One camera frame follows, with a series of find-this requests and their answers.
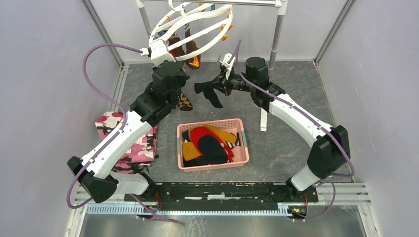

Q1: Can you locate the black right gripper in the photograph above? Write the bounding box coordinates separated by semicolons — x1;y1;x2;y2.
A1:
209;67;255;97

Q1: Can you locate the black sock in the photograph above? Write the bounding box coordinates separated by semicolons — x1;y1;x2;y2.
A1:
194;81;223;109

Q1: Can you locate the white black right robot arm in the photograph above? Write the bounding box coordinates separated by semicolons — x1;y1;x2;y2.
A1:
204;53;354;201

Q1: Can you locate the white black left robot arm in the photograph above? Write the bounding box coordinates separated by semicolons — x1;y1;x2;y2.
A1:
67;61;189;203

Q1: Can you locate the white round clip hanger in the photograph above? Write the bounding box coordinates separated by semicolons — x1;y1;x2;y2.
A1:
148;1;234;61

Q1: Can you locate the argyle brown yellow sock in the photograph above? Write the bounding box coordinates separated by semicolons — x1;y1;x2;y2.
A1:
177;92;193;112

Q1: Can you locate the pink perforated plastic basket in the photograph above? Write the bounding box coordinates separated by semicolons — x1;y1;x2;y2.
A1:
177;118;250;172

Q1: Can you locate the black cloth in basket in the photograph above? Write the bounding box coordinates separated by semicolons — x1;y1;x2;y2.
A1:
182;127;231;167

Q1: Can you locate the yellow cloth in basket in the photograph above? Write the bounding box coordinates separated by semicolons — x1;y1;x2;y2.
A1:
182;124;239;161

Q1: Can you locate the pink camouflage folded cloth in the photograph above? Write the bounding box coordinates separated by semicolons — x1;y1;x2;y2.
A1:
94;112;159;174

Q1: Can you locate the white metal drying rack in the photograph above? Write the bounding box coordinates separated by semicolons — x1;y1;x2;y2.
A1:
135;0;289;132

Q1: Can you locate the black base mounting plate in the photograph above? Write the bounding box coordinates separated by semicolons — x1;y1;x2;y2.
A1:
137;182;319;211

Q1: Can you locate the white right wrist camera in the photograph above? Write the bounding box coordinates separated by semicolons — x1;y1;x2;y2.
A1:
217;53;237;80

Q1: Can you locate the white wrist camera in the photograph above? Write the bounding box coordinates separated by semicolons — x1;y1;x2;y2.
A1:
217;53;237;80
140;39;177;67

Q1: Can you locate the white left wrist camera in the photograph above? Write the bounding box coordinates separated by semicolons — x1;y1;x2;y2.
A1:
140;39;177;67

